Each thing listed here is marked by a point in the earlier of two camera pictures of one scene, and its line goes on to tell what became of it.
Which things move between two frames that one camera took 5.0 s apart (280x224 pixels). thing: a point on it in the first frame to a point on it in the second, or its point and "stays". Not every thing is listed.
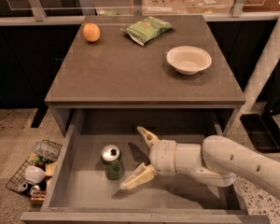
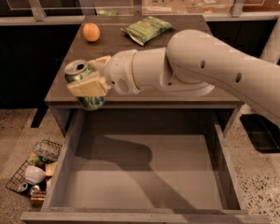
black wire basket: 30,178 stays
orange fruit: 91,32 stays
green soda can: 113,161 to 75,71
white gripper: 162,156 to 120,70
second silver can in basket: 35,189 stays
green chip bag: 147,29 stays
